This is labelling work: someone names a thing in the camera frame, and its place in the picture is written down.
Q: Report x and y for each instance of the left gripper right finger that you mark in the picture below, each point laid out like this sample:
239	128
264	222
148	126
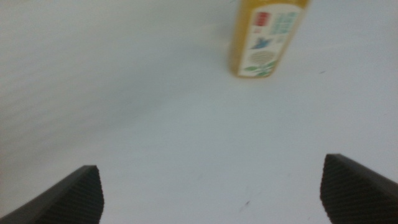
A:
357	193

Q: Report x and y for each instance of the yellow tea bottle white cap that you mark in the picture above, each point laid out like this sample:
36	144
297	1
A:
245	37

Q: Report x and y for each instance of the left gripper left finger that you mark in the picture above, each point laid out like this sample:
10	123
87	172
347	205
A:
68	202

